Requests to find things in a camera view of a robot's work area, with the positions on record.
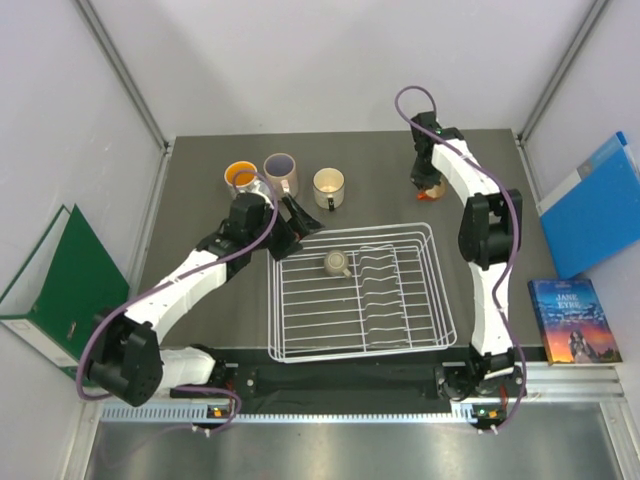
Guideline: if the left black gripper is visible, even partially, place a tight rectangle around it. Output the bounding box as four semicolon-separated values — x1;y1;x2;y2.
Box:
247;194;324;261

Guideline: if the small orange cup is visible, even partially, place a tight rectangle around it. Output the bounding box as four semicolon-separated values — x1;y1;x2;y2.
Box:
417;180;446;201

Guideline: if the cream dimpled mug black handle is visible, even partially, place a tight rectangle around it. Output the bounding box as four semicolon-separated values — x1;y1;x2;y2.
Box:
312;168;345;212

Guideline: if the small grey cup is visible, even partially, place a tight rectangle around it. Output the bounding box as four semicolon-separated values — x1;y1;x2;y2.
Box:
324;250;352;278

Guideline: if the pink iridescent mug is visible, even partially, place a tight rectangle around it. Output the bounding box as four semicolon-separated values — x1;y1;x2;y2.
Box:
263;153;299;198

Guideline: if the white floral iridescent mug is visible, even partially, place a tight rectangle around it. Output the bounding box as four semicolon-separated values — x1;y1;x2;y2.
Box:
224;161;262;198

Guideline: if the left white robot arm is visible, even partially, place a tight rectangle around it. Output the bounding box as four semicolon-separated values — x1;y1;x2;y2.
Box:
76;193;324;407

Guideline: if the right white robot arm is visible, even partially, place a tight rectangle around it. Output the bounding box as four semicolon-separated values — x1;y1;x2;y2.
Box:
411;111;522;401

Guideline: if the blue Jane Eyre book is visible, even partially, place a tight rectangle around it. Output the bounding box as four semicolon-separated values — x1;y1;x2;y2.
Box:
528;278;622;365

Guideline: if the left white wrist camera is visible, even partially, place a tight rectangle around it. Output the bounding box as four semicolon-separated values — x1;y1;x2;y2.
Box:
245;177;278;209

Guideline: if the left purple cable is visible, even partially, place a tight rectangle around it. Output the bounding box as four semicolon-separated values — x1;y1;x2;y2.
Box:
74;169;280;402

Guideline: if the purple cable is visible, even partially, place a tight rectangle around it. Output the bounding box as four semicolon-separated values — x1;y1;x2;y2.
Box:
74;169;280;402
394;85;527;436

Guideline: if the white wire dish rack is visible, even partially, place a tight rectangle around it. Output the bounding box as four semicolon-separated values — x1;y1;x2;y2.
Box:
267;222;457;364

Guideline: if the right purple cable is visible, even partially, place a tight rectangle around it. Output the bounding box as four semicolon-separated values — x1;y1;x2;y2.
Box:
394;85;527;436

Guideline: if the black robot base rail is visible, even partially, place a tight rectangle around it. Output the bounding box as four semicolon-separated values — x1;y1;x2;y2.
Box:
193;347;525;415

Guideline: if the blue ring binder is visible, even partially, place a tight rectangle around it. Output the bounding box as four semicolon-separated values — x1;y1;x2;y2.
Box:
537;131;639;279

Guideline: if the green ring binder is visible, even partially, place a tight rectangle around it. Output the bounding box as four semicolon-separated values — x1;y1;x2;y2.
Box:
1;206;129;378

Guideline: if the white slotted cable duct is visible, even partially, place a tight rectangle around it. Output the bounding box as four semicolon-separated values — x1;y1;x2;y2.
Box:
102;402;506;425

